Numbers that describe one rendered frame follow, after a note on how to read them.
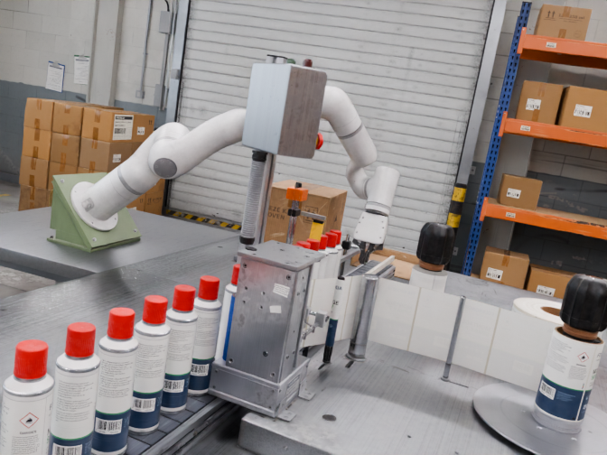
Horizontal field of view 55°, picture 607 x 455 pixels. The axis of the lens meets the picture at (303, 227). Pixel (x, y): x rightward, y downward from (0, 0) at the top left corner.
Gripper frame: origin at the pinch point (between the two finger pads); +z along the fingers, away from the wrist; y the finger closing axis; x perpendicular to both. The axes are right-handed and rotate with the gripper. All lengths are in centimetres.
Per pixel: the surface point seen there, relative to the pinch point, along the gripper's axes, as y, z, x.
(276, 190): -34.5, -14.9, -6.9
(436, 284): 31, 8, -49
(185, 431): 5, 46, -104
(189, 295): 1, 25, -108
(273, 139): -6, -10, -80
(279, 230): -31.3, -2.1, -1.8
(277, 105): -7, -17, -82
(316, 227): -2, 1, -50
